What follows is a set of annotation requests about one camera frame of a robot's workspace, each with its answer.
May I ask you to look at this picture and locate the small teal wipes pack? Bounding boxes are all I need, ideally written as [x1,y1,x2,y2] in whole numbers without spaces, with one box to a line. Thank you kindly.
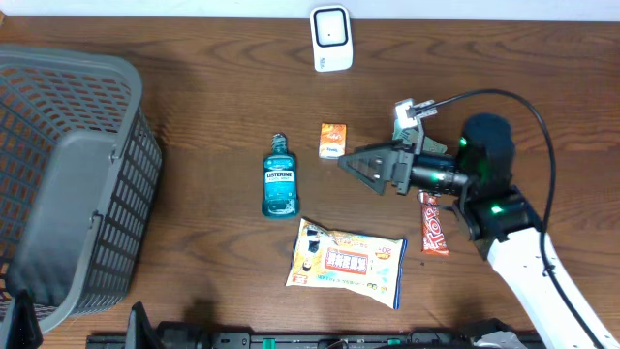
[392,120,448,154]

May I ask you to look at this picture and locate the small orange box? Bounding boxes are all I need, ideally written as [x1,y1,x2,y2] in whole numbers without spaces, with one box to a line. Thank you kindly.
[319,123,347,159]

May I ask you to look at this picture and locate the red Top chocolate bar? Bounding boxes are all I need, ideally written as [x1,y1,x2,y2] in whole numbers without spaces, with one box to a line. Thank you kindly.
[418,190,450,257]

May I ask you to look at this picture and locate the teal Listerine mouthwash bottle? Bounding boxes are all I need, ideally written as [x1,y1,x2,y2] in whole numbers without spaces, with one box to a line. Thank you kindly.
[262,133,300,218]

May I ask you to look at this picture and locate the large white wet wipes pack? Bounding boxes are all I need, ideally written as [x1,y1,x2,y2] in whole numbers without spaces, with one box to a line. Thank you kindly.
[286,218,408,310]

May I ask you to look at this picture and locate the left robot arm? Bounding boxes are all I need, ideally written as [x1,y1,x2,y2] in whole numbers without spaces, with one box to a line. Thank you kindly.
[1,291,165,349]

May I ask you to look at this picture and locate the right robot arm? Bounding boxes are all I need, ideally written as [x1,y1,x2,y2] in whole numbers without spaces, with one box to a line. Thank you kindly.
[338,113,619,348]

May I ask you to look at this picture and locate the white barcode scanner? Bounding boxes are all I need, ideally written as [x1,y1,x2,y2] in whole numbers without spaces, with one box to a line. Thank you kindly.
[310,5,354,73]

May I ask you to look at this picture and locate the grey plastic shopping basket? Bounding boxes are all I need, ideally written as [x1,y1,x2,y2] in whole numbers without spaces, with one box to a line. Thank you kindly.
[1,44,163,333]

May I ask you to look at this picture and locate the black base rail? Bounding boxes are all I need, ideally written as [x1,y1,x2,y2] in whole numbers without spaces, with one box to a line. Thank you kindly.
[86,319,548,349]

